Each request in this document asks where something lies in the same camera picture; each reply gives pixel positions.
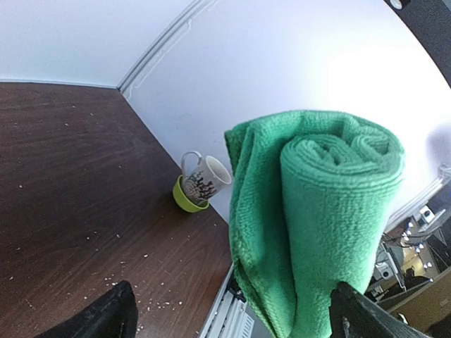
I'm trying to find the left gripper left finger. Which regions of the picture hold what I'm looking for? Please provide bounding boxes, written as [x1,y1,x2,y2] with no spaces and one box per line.
[38,280,138,338]

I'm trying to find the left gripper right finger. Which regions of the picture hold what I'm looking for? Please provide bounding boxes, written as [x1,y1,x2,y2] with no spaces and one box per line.
[329,282,426,338]

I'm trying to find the green microfiber towel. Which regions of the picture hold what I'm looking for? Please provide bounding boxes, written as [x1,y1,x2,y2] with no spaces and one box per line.
[225,111,405,337]

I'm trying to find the green bowl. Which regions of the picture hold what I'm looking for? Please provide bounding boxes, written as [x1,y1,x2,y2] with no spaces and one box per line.
[172,175,210,213]

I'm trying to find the white coral pattern mug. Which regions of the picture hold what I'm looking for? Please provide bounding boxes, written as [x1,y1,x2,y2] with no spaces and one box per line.
[181,151,233,206]

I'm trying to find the right aluminium frame post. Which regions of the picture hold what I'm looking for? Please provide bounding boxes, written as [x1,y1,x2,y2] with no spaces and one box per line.
[117,0,218,94]

